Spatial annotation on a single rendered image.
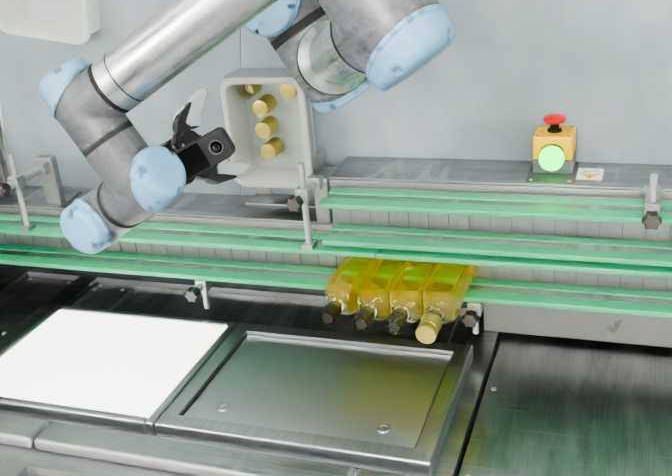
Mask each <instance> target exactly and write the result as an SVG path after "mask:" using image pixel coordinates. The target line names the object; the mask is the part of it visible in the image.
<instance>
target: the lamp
mask: <svg viewBox="0 0 672 476"><path fill-rule="evenodd" d="M564 161H565V152H564V150H563V149H562V148H561V147H560V146H559V145H556V144H549V145H546V146H544V147H543V148H542V149H541V151H540V154H539V163H540V165H541V167H542V168H544V169H545V170H547V171H555V170H558V169H559V168H560V167H561V166H562V165H563V163H564Z"/></svg>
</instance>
